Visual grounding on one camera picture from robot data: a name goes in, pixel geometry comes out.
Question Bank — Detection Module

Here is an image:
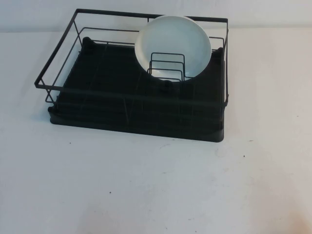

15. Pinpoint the white round plate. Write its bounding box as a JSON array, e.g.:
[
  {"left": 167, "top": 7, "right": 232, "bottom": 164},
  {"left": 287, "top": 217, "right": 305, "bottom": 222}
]
[{"left": 135, "top": 15, "right": 213, "bottom": 78}]

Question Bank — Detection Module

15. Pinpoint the black plastic drain tray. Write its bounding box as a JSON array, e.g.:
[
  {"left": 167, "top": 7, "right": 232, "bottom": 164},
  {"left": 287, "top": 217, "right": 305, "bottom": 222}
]
[{"left": 47, "top": 36, "right": 225, "bottom": 143}]

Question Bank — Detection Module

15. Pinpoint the black wire dish rack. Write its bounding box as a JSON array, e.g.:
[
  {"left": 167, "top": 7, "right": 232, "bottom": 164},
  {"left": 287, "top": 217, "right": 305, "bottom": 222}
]
[{"left": 33, "top": 8, "right": 231, "bottom": 108}]

